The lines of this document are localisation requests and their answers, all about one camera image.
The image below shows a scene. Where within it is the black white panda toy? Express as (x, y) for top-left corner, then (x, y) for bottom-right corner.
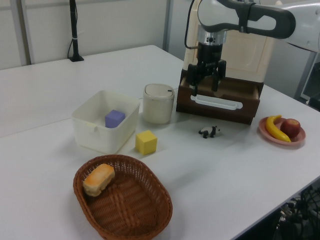
(198, 125), (221, 139)

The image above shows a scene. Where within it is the purple cube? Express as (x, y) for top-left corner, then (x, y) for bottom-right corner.
(104, 109), (126, 129)

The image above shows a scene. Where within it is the brown drawer white handle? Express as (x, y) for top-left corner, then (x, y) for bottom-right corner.
(175, 76), (261, 125)

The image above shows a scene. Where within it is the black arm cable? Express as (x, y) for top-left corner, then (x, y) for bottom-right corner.
(184, 0), (199, 49)

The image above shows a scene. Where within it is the cream toy cabinet brown base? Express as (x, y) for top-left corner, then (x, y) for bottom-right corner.
(180, 0), (276, 96)

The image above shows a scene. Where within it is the yellow cube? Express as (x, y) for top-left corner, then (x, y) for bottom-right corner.
(135, 129), (158, 154)

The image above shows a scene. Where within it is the black cable bundle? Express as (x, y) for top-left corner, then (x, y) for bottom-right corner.
(274, 184), (320, 240)

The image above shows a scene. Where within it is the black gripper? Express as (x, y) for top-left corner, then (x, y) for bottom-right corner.
(187, 42), (227, 97)

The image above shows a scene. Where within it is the pink plate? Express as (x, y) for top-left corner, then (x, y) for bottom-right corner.
(258, 116), (307, 150)

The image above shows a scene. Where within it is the white plastic bin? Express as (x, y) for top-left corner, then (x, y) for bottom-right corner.
(71, 90), (141, 155)

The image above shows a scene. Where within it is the brown wicker basket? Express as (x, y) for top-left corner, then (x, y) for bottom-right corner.
(72, 154), (174, 240)

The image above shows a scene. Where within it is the yellow toy banana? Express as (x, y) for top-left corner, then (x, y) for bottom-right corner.
(265, 114), (292, 143)

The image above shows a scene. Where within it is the toy bread loaf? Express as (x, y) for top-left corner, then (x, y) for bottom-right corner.
(82, 163), (116, 197)

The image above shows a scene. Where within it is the grey equipment rack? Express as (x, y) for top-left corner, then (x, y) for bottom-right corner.
(294, 52), (320, 112)

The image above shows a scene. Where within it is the black pole stand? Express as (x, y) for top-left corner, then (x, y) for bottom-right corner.
(67, 0), (85, 63)

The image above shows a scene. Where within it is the red toy apple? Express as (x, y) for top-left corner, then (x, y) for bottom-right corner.
(279, 118), (301, 138)

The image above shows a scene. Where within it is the white lidded trash can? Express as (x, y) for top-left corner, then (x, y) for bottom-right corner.
(142, 83), (175, 125)

